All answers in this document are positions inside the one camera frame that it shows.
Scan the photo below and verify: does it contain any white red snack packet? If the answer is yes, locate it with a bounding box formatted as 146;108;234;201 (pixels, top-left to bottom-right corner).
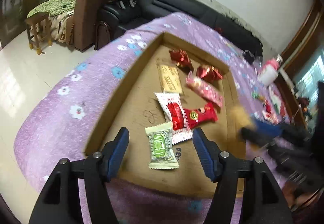
154;92;192;145

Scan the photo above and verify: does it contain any green patterned blanket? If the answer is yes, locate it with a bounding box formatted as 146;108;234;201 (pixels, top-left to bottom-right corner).
27;0;76;17

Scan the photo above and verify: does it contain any green candy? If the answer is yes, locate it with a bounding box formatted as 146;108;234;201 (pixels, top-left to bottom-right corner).
252;91;260;99

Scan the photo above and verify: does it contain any small red candy packet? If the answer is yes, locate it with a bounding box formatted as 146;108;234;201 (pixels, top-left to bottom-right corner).
184;102;218;129

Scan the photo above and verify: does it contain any white plastic jar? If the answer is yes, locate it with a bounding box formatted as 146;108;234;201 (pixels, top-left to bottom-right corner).
258;64;278;86

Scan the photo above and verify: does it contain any pink clear snack pack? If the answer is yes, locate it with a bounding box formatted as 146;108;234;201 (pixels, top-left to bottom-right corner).
186;72;223;108

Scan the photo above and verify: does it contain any person's right hand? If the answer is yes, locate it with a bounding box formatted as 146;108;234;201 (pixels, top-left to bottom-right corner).
282;181;323;212

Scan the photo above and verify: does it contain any pink steel thermos bottle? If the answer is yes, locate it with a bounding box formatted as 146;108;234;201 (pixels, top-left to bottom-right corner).
264;54;283;71

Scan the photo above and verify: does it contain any small wooden stool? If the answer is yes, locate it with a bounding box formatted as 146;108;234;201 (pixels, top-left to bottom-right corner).
25;12;52;55

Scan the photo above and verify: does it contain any yellow clear biscuit pack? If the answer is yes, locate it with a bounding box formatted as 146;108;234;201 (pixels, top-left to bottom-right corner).
230;105;255;130

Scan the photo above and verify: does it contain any black pouch on table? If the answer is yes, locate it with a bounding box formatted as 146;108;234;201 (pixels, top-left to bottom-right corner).
243;50;255;65

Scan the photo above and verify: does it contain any long pink red snack pack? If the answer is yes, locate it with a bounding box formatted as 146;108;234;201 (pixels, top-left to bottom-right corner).
262;110;281;124

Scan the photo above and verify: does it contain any shallow cardboard box tray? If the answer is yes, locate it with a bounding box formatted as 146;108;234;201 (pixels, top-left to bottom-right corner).
85;33;245;198

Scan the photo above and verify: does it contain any purple floral tablecloth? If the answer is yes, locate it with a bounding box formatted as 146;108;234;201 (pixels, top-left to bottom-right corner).
14;12;278;223

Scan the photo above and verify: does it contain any brown wooden cabinet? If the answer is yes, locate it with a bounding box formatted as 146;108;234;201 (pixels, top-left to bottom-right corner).
274;71;308;128

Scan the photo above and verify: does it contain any red mesh bag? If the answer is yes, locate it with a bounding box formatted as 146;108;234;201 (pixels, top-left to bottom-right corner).
268;86;286;118

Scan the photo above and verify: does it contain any black leather sofa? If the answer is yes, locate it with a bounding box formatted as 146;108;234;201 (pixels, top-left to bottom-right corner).
97;0;263;57

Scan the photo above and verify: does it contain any green white snack packet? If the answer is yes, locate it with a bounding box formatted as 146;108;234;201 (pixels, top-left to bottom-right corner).
145;122;179;170

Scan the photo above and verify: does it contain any brown red foil snack bag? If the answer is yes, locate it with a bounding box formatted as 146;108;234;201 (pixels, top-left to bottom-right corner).
196;64;223;83

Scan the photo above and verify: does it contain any dark red crinkled snack bag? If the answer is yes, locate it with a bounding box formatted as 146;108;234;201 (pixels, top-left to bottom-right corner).
169;50;194;73

